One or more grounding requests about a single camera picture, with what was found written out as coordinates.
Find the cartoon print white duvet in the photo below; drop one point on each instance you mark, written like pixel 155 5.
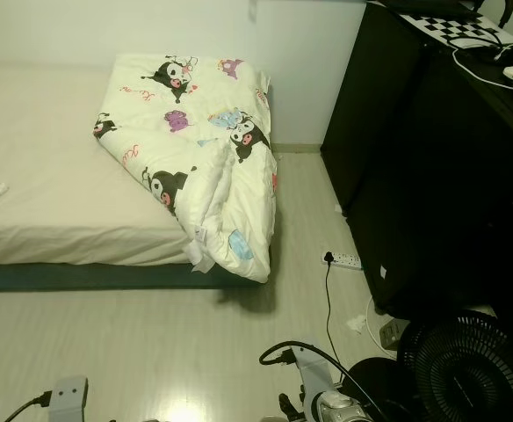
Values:
pixel 173 149

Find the grey charger block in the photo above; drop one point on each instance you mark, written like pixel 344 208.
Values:
pixel 393 332

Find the white power strip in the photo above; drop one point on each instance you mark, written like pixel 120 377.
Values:
pixel 346 260

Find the black electric fan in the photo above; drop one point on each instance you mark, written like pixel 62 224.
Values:
pixel 458 369

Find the dark bed base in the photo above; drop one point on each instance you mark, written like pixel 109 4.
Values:
pixel 81 277

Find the black desk cabinet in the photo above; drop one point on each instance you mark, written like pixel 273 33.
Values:
pixel 423 176

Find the cream sheeted bed mattress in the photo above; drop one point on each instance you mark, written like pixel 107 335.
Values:
pixel 46 149

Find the black white checkerboard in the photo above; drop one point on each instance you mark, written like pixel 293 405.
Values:
pixel 467 28

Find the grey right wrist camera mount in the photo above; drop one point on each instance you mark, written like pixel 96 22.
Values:
pixel 311 374

